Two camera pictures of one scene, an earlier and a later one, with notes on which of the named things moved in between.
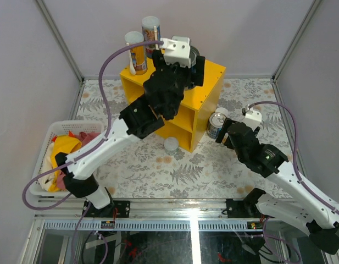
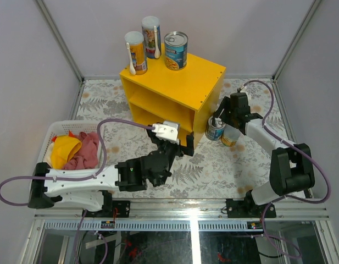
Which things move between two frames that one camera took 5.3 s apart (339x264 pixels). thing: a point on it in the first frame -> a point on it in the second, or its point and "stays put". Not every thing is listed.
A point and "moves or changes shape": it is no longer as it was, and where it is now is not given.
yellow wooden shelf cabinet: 202,103 stays put
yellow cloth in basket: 64,143 stays put
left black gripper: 187,71 -> 187,150
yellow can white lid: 138,56 stays put
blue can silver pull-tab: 194,51 moves or changes shape
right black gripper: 227,121 -> 224,105
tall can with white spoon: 151,31 stays put
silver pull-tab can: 215,124 stays put
